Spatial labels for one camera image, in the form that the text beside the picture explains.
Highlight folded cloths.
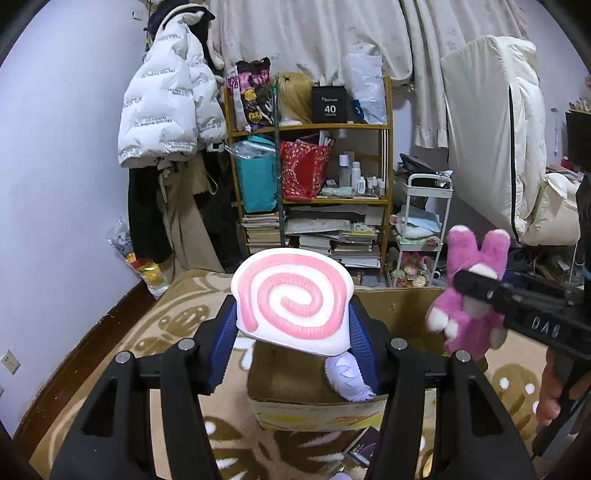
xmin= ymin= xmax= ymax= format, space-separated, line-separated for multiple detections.
xmin=392 ymin=205 xmax=443 ymax=244

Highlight pile of books and papers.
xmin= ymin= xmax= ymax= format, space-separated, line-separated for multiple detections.
xmin=284 ymin=205 xmax=384 ymax=269

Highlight row of small bottles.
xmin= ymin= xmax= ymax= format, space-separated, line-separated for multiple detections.
xmin=361 ymin=175 xmax=387 ymax=197

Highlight cream bedding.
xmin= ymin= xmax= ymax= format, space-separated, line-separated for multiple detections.
xmin=524 ymin=173 xmax=583 ymax=247

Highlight pile of small plush toys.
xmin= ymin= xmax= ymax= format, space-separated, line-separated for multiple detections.
xmin=392 ymin=254 xmax=433 ymax=288

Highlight pink bunny plush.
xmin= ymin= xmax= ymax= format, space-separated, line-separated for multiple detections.
xmin=426 ymin=224 xmax=511 ymax=358

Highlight beige patterned blanket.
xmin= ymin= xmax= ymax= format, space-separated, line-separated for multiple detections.
xmin=28 ymin=268 xmax=591 ymax=480

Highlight cardboard box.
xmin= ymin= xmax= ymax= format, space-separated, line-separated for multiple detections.
xmin=247 ymin=286 xmax=446 ymax=432

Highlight blonde wig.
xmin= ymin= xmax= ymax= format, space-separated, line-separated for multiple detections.
xmin=276 ymin=71 xmax=315 ymax=126

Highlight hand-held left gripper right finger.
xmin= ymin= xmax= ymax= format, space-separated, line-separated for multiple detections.
xmin=348 ymin=298 xmax=539 ymax=480

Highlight stack of worn books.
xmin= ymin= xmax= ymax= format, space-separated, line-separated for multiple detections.
xmin=241 ymin=211 xmax=282 ymax=254

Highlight black monitor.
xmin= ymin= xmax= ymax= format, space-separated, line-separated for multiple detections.
xmin=566 ymin=111 xmax=591 ymax=172

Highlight white folded mattress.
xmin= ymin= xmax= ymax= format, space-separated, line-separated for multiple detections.
xmin=441 ymin=36 xmax=548 ymax=245

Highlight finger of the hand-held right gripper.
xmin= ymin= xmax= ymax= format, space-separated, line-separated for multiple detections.
xmin=454 ymin=270 xmax=508 ymax=315

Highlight cream curtain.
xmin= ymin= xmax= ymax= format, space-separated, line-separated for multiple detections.
xmin=208 ymin=0 xmax=532 ymax=148

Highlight white puffer jacket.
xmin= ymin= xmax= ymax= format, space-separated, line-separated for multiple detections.
xmin=117 ymin=7 xmax=227 ymax=168

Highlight red patterned bag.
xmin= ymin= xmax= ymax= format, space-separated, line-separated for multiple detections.
xmin=280 ymin=140 xmax=335 ymax=200

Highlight beige coat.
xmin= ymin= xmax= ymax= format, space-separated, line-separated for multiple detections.
xmin=154 ymin=152 xmax=227 ymax=282

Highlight black garment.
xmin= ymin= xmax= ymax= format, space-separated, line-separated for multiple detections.
xmin=128 ymin=161 xmax=174 ymax=264

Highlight clear plastic bag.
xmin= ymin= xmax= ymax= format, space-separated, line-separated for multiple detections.
xmin=345 ymin=53 xmax=387 ymax=125

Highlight teal bag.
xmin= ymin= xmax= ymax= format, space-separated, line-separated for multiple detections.
xmin=233 ymin=135 xmax=280 ymax=214

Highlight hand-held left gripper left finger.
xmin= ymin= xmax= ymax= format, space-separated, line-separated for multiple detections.
xmin=50 ymin=294 xmax=238 ymax=480

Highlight pink swirl roll plush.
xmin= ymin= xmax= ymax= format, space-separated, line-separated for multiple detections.
xmin=231 ymin=248 xmax=355 ymax=358

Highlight black box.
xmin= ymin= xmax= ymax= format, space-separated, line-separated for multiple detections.
xmin=311 ymin=84 xmax=348 ymax=124

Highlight wooden shelf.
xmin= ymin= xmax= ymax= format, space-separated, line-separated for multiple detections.
xmin=223 ymin=76 xmax=394 ymax=278

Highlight yellow plush in plastic bag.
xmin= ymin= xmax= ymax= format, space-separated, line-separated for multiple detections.
xmin=107 ymin=219 xmax=171 ymax=298

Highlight white trolley cart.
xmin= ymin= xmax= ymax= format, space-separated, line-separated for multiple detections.
xmin=390 ymin=173 xmax=452 ymax=289

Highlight person's right hand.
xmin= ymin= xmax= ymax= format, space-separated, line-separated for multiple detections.
xmin=536 ymin=345 xmax=574 ymax=426

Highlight dark book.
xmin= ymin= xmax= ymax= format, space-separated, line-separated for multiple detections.
xmin=346 ymin=427 xmax=382 ymax=469

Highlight printed tote bag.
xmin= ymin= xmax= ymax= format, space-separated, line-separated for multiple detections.
xmin=227 ymin=58 xmax=278 ymax=132

